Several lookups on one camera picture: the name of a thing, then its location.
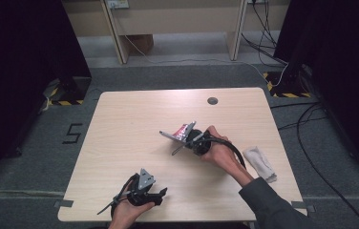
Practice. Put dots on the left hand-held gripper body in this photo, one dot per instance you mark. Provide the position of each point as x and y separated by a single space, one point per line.
141 195

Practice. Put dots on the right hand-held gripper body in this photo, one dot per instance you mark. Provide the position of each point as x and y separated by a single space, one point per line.
200 143

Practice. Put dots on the beige cloth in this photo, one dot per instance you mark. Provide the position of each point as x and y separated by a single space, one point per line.
260 163

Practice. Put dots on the person's right hand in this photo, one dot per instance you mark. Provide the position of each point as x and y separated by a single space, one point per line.
223 154

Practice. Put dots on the person's left hand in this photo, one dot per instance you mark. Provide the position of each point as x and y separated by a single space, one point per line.
125 218

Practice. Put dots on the grey tape piece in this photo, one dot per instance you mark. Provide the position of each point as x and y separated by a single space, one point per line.
63 203
309 209

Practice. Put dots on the black stand base striped tape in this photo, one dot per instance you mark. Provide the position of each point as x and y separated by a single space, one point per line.
72 90
289 84

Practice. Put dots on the brown cardboard box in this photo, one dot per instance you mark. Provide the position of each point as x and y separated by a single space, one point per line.
141 43

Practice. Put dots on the beige wooden desk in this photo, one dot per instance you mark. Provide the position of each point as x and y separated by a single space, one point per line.
174 22

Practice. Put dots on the white power socket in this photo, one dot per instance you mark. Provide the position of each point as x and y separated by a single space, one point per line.
117 4

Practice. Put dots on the black curtain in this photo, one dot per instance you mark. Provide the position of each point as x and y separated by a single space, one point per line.
343 63
18 79

